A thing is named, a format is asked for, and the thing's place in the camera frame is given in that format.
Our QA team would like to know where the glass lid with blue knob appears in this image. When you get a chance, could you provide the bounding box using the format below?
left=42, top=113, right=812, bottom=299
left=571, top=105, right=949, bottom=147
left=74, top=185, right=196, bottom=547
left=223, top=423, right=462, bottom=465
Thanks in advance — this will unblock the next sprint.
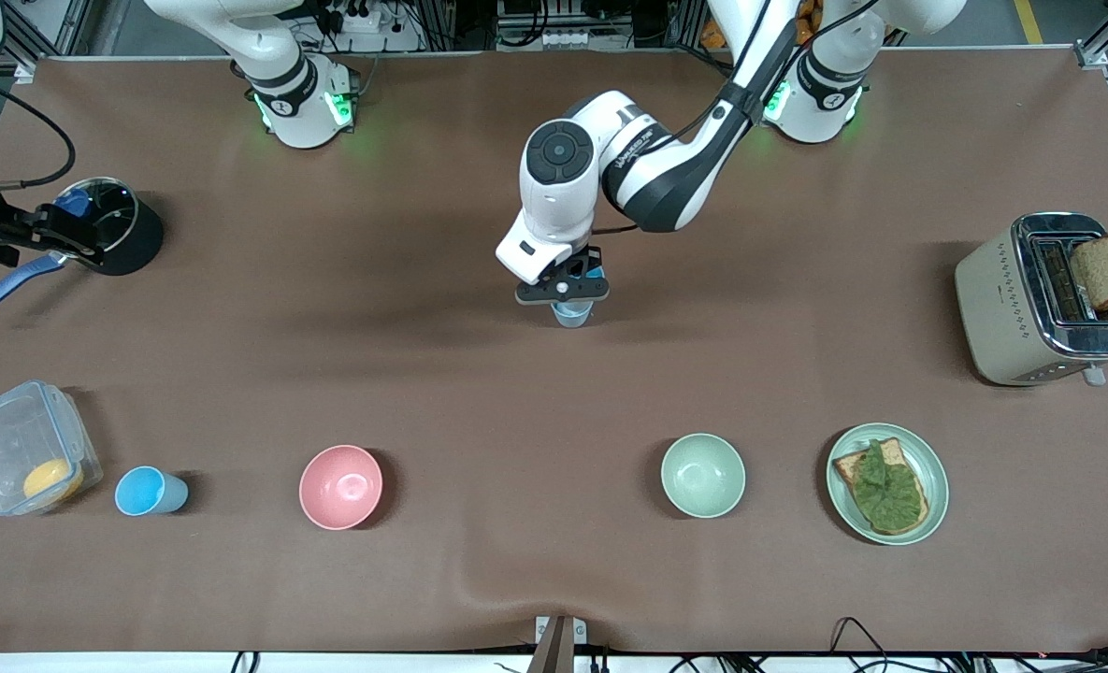
left=45, top=178, right=137, bottom=259

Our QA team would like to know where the brown table cloth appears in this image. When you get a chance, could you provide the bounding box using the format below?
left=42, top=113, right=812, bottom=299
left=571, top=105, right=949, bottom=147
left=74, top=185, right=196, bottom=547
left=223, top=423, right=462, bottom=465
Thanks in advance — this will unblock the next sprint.
left=0, top=47, right=1108, bottom=655

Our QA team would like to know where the clear plastic container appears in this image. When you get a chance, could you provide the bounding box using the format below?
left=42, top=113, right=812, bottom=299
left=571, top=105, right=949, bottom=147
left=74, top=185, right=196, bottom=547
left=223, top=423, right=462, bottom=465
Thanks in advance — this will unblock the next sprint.
left=0, top=379, right=104, bottom=517

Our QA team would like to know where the yellow round food piece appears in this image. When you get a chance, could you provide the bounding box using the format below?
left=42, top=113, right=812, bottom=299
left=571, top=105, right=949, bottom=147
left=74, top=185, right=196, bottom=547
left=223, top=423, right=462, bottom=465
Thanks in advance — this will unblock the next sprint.
left=22, top=458, right=85, bottom=502

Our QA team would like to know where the pale green bowl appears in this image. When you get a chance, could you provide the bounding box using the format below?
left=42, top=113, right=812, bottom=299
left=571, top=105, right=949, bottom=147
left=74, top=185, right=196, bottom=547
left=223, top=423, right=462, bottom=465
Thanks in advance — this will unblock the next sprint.
left=660, top=433, right=747, bottom=519

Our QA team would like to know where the bag of orange snacks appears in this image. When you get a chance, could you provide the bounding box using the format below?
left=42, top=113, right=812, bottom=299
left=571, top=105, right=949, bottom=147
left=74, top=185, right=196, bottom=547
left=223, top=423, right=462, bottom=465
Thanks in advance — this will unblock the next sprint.
left=700, top=0, right=818, bottom=50

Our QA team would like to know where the pink bowl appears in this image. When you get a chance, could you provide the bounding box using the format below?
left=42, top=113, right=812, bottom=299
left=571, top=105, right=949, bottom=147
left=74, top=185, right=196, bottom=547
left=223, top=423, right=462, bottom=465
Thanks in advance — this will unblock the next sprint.
left=298, top=444, right=384, bottom=531

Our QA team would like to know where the white power strip with plugs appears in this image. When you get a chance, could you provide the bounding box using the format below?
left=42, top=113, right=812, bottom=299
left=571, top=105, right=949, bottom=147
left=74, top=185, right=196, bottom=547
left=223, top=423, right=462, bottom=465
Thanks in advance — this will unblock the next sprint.
left=315, top=0, right=396, bottom=35

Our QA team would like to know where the toast slice under lettuce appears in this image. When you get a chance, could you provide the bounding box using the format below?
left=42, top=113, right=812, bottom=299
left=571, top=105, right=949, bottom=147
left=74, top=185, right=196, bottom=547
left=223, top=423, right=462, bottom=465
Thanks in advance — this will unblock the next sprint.
left=834, top=437, right=930, bottom=537

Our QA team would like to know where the green lettuce leaf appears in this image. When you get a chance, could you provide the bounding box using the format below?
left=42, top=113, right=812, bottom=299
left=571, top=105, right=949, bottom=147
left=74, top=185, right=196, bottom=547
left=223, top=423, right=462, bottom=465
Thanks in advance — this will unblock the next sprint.
left=853, top=439, right=926, bottom=529

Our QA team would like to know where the pale green plate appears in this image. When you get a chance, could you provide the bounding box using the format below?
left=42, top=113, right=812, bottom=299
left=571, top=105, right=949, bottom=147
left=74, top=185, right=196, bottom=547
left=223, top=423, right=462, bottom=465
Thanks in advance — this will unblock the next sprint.
left=826, top=422, right=950, bottom=546

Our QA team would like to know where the beige chrome toaster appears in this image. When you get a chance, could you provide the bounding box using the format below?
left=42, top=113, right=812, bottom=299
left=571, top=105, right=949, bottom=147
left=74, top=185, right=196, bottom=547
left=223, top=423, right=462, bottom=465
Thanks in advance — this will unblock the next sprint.
left=954, top=212, right=1108, bottom=387

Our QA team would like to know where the black saucepan with blue handle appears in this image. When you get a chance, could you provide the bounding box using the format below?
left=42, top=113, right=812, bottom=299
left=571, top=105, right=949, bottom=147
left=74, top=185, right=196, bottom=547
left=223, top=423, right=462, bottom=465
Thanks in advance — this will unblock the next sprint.
left=0, top=176, right=165, bottom=322

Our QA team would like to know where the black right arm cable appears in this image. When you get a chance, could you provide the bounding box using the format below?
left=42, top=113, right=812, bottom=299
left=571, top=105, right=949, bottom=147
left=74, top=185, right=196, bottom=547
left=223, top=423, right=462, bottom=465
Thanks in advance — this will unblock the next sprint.
left=0, top=77, right=78, bottom=194

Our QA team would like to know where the black looped cable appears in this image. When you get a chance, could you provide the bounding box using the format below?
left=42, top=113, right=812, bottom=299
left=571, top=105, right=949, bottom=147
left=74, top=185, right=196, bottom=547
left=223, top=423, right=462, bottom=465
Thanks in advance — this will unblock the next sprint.
left=829, top=617, right=891, bottom=673

